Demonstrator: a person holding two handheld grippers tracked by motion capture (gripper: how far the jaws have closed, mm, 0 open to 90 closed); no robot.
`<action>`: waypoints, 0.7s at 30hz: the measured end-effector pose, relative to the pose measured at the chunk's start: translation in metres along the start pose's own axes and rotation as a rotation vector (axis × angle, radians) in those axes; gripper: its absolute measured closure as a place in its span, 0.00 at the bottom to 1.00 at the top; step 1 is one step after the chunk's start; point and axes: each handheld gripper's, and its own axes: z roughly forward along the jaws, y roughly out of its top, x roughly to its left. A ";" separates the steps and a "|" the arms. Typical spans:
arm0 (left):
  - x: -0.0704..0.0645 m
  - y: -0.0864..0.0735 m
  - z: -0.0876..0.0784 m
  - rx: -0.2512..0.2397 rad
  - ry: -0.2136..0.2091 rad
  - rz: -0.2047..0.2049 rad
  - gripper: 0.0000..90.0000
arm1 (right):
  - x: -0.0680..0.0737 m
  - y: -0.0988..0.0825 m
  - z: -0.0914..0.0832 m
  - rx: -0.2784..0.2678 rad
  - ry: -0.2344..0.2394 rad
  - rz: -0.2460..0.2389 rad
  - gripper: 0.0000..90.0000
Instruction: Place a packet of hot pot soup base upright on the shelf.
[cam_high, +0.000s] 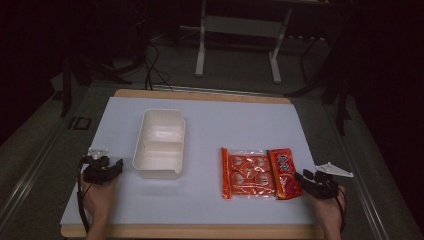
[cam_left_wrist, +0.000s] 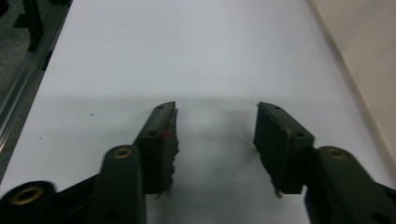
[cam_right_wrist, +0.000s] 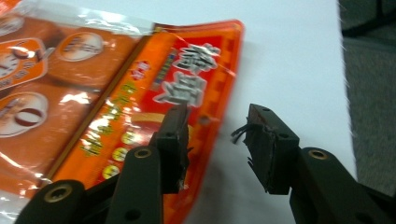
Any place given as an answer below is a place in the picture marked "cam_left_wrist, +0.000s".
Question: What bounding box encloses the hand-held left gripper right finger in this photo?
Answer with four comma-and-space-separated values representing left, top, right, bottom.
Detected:
252, 101, 396, 224

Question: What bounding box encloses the aluminium frame rail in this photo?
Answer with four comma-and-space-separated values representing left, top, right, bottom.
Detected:
0, 0, 73, 153

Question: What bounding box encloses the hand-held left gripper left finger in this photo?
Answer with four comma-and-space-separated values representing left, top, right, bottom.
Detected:
86, 100, 180, 224

